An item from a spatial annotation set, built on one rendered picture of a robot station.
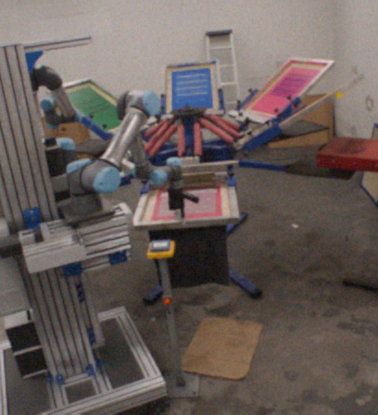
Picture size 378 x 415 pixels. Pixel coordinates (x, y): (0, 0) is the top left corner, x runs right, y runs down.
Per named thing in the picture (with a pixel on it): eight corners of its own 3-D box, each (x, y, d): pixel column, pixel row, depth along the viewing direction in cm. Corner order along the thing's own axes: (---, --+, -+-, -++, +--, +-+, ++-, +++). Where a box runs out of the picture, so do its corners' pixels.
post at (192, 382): (198, 396, 271) (181, 256, 233) (161, 398, 273) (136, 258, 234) (199, 371, 291) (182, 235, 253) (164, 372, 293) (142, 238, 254)
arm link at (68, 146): (74, 164, 254) (69, 140, 248) (51, 167, 255) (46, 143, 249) (80, 157, 265) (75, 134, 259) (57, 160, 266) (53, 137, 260)
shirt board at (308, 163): (362, 169, 339) (363, 159, 336) (348, 189, 309) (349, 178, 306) (206, 155, 409) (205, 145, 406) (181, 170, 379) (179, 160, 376)
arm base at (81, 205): (73, 218, 212) (69, 197, 208) (69, 207, 225) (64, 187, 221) (106, 209, 217) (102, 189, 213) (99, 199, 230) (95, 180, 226)
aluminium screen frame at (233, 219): (239, 223, 255) (239, 217, 254) (132, 232, 260) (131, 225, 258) (232, 176, 328) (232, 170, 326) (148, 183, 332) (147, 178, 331)
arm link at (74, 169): (84, 182, 225) (79, 155, 219) (103, 186, 217) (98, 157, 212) (65, 191, 216) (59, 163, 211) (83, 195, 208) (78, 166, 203)
